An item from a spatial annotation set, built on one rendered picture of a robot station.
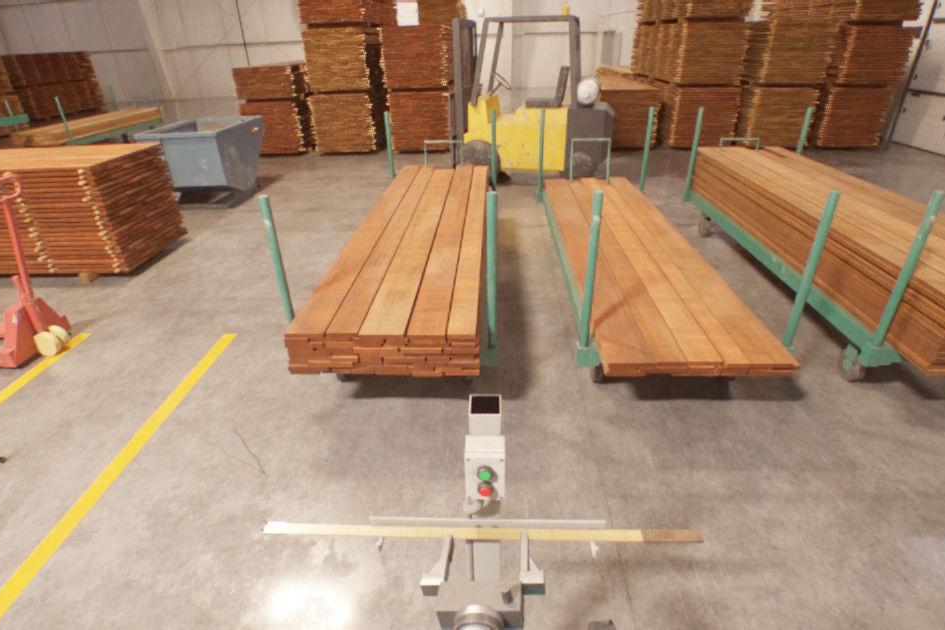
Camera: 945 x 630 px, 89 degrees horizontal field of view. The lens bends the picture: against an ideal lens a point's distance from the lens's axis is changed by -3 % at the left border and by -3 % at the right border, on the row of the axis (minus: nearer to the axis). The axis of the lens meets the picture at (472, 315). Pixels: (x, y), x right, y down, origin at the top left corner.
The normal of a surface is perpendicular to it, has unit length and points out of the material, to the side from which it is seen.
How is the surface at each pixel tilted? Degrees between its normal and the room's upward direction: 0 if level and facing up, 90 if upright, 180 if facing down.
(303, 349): 90
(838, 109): 90
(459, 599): 9
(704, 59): 90
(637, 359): 0
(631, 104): 90
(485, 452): 0
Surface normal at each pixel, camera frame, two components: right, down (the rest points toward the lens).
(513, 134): -0.26, 0.47
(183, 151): -0.04, 0.49
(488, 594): -0.16, -0.90
